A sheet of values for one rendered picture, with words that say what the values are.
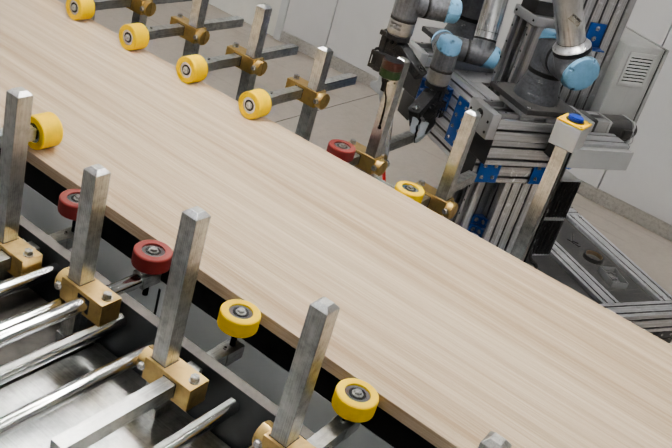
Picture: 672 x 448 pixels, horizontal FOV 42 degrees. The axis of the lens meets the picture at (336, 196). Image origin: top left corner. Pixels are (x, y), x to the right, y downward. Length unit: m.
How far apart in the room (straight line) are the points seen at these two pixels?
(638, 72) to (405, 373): 1.92
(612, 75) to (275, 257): 1.74
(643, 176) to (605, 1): 2.05
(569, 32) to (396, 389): 1.42
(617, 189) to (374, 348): 3.54
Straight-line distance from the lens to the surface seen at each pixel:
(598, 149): 2.99
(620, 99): 3.33
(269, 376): 1.78
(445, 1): 2.53
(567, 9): 2.68
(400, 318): 1.81
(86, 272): 1.73
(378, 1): 5.60
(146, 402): 1.58
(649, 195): 5.07
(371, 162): 2.53
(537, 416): 1.72
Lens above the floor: 1.89
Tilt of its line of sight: 27 degrees down
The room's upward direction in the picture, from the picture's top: 17 degrees clockwise
